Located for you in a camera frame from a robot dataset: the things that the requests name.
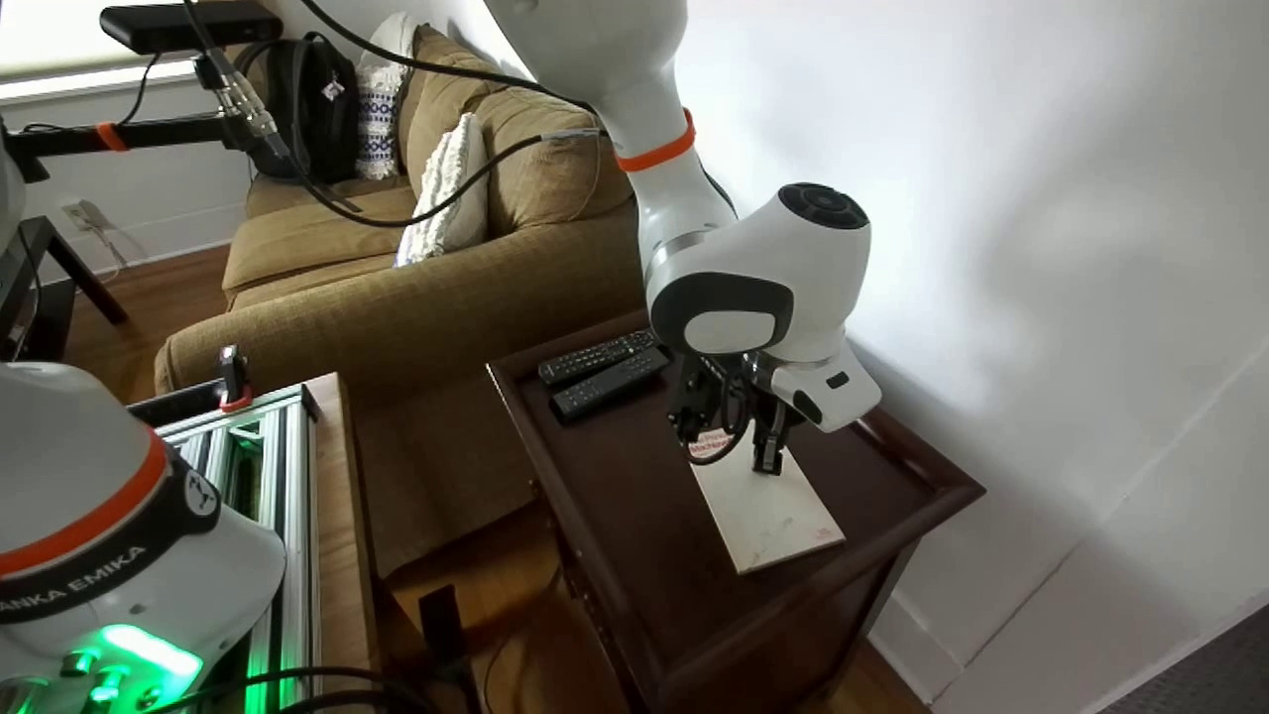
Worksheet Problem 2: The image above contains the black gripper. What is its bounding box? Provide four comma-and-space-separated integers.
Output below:
672, 351, 796, 477

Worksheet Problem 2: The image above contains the white book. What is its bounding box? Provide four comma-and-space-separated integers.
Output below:
695, 450, 846, 575

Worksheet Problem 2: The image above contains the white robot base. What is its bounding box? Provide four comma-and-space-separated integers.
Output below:
0, 358, 290, 714

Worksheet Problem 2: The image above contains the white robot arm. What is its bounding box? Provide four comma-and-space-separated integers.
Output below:
485, 0, 882, 477

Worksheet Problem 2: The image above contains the black remote control front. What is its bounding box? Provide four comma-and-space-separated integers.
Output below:
551, 349, 668, 424

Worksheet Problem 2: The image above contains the black remote control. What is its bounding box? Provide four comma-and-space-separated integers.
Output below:
551, 349, 668, 424
535, 328, 654, 390

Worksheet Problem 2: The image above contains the dark wooden side table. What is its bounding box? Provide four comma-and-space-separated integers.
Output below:
488, 313, 984, 714

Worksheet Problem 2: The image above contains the black remote control rear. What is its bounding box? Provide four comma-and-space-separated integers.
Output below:
535, 328, 654, 390

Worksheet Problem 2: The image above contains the olive brown fabric sofa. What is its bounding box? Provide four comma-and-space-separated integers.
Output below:
153, 29, 641, 575

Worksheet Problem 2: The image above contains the white patterned pillow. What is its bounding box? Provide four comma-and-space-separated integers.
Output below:
397, 111, 488, 264

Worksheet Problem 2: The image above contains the black toggle clamp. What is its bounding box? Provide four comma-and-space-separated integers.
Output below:
219, 343, 254, 412

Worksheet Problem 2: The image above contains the black bag on sofa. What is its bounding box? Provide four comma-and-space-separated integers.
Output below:
237, 31, 361, 185

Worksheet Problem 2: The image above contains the black stand table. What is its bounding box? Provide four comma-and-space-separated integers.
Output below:
0, 216, 127, 362

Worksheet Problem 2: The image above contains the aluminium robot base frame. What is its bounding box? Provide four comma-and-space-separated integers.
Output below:
139, 383, 323, 714

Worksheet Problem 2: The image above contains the black cable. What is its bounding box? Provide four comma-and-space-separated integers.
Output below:
175, 0, 609, 228

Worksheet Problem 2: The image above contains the white wall outlet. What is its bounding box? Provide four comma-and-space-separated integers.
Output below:
58, 197, 107, 234

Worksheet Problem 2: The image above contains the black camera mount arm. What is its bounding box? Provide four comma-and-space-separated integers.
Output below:
0, 0, 290, 182

